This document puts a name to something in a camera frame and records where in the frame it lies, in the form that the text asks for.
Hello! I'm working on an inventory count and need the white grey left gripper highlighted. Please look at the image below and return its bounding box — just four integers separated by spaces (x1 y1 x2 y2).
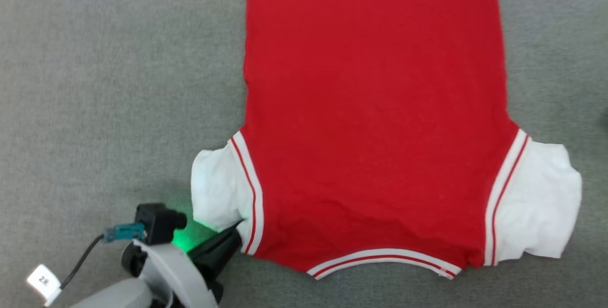
121 220 244 308

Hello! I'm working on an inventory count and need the red shirt with white sleeves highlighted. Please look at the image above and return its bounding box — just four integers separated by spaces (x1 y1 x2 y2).
190 0 583 281

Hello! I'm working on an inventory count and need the black cable with teal plug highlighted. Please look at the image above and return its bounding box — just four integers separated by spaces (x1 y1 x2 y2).
59 223 146 290

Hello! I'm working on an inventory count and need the white cable label tag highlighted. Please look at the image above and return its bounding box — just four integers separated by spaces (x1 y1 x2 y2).
27 264 63 307

